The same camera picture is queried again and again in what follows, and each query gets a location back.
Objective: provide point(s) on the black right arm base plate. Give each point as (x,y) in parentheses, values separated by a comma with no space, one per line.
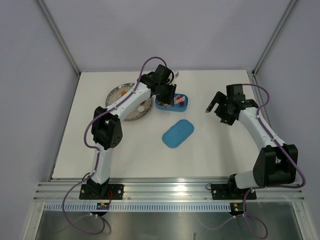
(223,192)

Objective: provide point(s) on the white slotted cable duct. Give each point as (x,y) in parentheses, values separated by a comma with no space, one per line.
(164,207)

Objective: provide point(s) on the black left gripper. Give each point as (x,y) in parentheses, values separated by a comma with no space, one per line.
(169,99)

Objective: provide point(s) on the pink metal tongs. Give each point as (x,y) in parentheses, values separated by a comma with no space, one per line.
(175,75)

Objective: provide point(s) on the blue lunch box lid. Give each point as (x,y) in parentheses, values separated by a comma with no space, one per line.
(178,133)

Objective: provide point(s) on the red sausage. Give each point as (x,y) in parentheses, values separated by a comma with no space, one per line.
(178,99)

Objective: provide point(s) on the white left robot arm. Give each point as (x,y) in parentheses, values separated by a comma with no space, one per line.
(106,126)

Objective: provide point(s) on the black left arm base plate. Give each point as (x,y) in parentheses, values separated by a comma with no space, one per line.
(111,191)

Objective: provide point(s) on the aluminium rail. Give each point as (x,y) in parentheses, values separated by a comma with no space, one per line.
(270,125)
(164,189)

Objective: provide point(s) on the speckled ceramic plate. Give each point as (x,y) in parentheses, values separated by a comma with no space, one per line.
(115,94)

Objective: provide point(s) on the right aluminium frame post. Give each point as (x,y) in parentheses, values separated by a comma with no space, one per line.
(274,36)

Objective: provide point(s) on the blue lunch box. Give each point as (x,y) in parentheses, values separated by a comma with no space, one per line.
(175,107)

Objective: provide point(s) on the aluminium frame post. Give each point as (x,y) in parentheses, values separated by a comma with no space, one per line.
(58,36)
(274,36)

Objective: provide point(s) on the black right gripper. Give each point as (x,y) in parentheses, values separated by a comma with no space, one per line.
(220,98)

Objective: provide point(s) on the right side aluminium rail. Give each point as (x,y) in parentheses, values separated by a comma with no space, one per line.
(270,125)

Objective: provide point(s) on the aluminium front rail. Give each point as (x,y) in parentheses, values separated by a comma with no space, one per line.
(164,189)

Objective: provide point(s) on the small white rice cup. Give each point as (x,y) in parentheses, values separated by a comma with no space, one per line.
(141,108)

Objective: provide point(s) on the left aluminium frame post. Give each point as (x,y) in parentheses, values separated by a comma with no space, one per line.
(58,36)

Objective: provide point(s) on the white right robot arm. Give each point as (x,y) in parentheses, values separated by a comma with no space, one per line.
(238,180)

